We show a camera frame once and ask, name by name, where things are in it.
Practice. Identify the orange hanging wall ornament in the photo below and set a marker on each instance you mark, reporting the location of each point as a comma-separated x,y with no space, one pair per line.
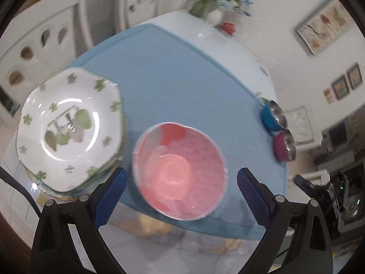
329,95

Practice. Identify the small framed picture lower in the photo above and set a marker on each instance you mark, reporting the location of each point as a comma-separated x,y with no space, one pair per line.
340,87

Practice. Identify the near white chair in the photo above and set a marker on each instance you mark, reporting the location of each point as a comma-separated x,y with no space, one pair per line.
41,41

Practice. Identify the white ceramic vase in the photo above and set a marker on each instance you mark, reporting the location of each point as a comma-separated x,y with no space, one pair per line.
215,17

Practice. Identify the green glass vase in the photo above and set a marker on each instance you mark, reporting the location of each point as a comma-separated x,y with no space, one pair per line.
198,9

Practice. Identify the steel bowl blue exterior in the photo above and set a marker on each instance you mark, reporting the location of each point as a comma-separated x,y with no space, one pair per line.
273,117

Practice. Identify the white chair with cutouts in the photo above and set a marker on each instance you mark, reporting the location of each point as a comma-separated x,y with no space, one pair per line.
129,13

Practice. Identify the light blue table mat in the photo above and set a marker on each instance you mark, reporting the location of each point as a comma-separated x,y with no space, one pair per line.
163,78

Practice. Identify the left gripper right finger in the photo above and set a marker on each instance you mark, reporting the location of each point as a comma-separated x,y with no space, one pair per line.
310,249

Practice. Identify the far right white chair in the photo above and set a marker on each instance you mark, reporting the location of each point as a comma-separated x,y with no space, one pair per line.
299,125

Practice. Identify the red lidded teacup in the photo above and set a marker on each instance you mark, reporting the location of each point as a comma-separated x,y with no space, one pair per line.
228,28

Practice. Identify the small framed picture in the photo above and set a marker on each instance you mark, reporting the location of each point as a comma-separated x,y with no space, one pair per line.
340,87
354,76

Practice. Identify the pink ceramic bowl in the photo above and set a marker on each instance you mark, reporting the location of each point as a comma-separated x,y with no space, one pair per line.
179,171

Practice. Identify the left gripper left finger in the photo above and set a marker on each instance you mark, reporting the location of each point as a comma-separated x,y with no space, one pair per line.
53,249

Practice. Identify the blue artificial flowers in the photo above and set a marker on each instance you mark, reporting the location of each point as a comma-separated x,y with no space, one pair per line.
241,6

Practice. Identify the steel bowl magenta exterior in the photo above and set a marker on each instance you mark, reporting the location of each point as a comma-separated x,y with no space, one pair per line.
284,146

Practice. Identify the large framed floral picture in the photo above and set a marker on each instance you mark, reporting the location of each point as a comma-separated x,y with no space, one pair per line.
325,26

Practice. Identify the small framed picture upper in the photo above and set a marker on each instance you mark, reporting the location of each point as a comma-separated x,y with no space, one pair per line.
354,76

